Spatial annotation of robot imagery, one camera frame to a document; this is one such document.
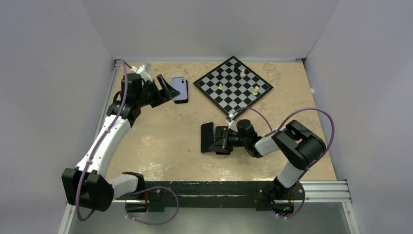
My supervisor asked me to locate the black chess piece back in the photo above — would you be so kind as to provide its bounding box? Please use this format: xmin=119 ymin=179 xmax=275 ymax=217
xmin=234 ymin=67 xmax=241 ymax=80

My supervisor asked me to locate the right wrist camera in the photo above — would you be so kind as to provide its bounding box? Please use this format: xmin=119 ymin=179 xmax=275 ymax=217
xmin=225 ymin=113 xmax=234 ymax=126

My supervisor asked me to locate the lilac phone case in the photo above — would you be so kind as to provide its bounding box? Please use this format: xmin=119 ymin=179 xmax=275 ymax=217
xmin=171 ymin=76 xmax=188 ymax=101

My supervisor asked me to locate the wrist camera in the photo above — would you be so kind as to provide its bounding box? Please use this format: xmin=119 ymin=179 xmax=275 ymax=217
xmin=130 ymin=62 xmax=153 ymax=82
xmin=225 ymin=113 xmax=234 ymax=126

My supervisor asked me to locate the white chess piece front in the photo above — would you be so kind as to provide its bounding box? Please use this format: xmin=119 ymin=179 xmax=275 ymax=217
xmin=252 ymin=86 xmax=259 ymax=96

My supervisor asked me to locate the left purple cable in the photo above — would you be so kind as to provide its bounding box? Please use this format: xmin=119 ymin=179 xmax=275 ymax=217
xmin=75 ymin=58 xmax=180 ymax=226

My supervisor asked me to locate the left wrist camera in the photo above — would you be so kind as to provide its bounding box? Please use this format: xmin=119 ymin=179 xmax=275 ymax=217
xmin=130 ymin=62 xmax=153 ymax=82

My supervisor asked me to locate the black white chessboard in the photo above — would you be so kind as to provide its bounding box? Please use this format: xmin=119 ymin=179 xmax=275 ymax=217
xmin=193 ymin=56 xmax=273 ymax=119

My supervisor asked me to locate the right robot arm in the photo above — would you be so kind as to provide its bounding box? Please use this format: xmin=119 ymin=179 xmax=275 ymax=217
xmin=201 ymin=119 xmax=327 ymax=198

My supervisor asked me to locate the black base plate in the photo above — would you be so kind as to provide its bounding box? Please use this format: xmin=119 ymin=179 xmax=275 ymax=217
xmin=117 ymin=181 xmax=305 ymax=213

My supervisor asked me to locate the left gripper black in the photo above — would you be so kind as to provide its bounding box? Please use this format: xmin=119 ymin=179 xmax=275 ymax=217
xmin=135 ymin=75 xmax=179 ymax=108

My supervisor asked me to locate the black phone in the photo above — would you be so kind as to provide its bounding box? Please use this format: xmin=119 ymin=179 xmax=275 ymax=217
xmin=215 ymin=126 xmax=230 ymax=155

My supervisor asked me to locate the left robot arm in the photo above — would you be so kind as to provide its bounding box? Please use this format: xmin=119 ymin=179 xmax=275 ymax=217
xmin=61 ymin=73 xmax=180 ymax=212

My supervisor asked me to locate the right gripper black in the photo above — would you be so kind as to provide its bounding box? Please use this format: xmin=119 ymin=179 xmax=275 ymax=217
xmin=208 ymin=127 xmax=247 ymax=152

